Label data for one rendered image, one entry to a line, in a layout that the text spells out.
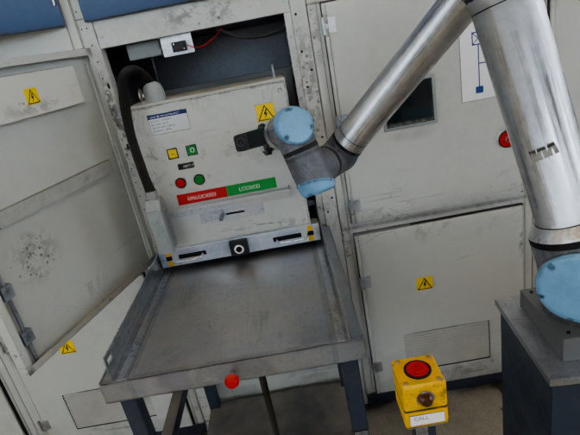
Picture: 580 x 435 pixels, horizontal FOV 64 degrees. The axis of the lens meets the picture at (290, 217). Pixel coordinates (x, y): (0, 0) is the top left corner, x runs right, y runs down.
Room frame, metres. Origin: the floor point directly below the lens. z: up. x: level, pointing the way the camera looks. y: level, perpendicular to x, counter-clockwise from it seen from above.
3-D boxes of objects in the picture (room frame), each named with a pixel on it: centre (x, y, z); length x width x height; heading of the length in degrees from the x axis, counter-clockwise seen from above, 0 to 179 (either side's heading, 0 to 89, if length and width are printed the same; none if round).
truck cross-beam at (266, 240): (1.45, 0.18, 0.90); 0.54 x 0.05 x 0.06; 88
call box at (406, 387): (0.69, -0.18, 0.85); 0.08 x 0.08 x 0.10; 88
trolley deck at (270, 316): (1.23, 0.19, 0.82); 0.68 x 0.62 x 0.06; 178
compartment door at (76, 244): (1.30, 0.64, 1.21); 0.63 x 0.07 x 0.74; 160
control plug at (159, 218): (1.37, 0.39, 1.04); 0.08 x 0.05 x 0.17; 178
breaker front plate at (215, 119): (1.43, 0.18, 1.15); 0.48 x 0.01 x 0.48; 88
